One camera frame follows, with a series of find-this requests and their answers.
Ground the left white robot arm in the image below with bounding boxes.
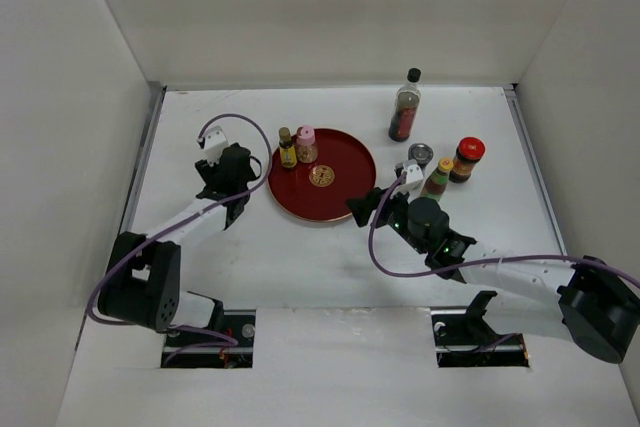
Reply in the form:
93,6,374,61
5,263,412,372
96,143,259,346

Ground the small yellow-label oil bottle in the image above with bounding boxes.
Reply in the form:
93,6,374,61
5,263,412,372
278,127,297,169

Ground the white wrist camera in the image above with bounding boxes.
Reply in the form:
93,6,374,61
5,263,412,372
395,159,424,193
197,126,229,166

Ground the grey-lid pepper grinder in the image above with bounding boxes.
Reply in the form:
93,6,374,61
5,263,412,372
405,143,434,179

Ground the dark soy sauce bottle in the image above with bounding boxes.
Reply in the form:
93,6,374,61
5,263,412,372
388,68,422,142

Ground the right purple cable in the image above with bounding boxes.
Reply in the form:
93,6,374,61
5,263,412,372
367,171,640,353

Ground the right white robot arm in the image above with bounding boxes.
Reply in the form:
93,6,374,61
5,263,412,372
346,188,639,364

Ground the green-label sauce bottle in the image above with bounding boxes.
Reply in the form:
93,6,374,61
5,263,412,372
420,157,453,202

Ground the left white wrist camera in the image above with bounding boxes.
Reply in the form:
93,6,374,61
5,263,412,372
197,126,229,166

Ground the red-lid chili sauce jar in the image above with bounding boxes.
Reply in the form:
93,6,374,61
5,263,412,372
449,136,486,183

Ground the pink-lid spice shaker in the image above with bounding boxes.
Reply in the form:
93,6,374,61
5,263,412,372
295,125,318,164

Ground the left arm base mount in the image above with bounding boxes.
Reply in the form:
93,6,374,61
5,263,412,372
160,310,256,370

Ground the round red lacquer tray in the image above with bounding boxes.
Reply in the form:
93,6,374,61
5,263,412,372
268,128,377,222

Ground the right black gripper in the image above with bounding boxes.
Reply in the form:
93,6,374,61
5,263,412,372
345,182,429,254

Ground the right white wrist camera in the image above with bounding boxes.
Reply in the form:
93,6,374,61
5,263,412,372
395,159,424,193

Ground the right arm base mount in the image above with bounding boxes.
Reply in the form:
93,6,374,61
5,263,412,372
430,291,529,368

